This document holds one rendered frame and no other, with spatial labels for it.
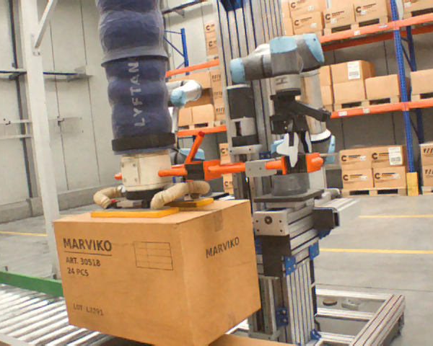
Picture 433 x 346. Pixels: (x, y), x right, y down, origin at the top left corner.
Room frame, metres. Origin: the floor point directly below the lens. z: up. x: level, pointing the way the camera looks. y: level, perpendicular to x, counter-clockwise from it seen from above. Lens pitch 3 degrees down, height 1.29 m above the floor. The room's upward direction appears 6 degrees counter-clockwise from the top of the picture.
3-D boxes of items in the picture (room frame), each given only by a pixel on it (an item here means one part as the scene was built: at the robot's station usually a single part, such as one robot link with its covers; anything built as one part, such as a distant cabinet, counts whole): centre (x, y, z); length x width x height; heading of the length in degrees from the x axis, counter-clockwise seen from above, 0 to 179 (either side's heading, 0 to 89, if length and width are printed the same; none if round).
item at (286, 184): (1.97, -0.30, 1.09); 0.15 x 0.15 x 0.10
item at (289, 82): (1.33, -0.23, 1.43); 0.08 x 0.08 x 0.05
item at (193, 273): (1.66, 0.25, 0.87); 0.60 x 0.40 x 0.40; 55
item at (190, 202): (1.74, 0.18, 1.10); 0.34 x 0.10 x 0.05; 53
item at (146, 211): (1.59, 0.30, 1.10); 0.34 x 0.10 x 0.05; 53
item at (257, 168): (1.39, -0.13, 1.20); 0.07 x 0.07 x 0.04; 53
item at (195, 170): (1.52, 0.04, 1.20); 0.10 x 0.08 x 0.06; 143
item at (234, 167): (1.65, 0.01, 1.20); 0.93 x 0.30 x 0.04; 53
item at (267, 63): (1.43, -0.24, 1.50); 0.11 x 0.11 x 0.08; 72
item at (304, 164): (1.31, -0.24, 1.20); 0.08 x 0.07 x 0.05; 53
